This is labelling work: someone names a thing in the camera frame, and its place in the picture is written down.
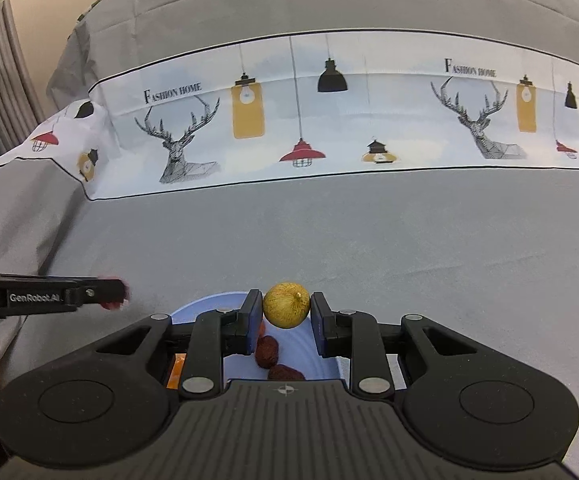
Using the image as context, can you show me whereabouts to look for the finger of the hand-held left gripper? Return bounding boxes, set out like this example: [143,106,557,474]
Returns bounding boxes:
[72,277,125,307]

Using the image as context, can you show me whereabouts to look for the plastic-wrapped red fruit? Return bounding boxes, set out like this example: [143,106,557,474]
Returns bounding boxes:
[100,277,131,311]

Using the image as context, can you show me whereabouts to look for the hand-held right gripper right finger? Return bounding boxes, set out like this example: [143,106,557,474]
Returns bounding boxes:
[309,291,485,399]

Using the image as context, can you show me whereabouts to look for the dried red date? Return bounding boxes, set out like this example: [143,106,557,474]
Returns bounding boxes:
[268,364,306,382]
[254,336,280,367]

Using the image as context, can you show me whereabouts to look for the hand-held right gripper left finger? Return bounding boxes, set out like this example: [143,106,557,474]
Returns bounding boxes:
[94,288,264,400]

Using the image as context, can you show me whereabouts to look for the small yellow-green fruit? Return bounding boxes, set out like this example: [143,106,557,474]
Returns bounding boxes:
[262,282,311,330]

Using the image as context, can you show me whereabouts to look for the light blue bowl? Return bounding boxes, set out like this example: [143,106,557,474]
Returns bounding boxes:
[170,292,343,391]

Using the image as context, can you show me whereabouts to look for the grey bedsheet with printed band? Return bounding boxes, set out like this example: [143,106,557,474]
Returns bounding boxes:
[0,0,579,471]

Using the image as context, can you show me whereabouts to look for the bare orange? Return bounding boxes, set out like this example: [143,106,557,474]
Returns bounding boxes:
[167,353,188,390]

